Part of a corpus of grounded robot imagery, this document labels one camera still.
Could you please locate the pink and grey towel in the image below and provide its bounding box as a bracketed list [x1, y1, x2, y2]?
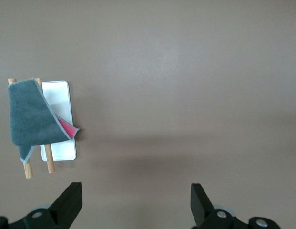
[7, 78, 81, 164]

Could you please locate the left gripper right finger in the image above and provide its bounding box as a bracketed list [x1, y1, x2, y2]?
[191, 183, 281, 229]

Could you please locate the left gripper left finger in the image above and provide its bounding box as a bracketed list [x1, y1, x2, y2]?
[0, 182, 83, 229]

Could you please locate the white rack with wooden bars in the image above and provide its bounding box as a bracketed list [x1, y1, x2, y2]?
[7, 77, 77, 179]

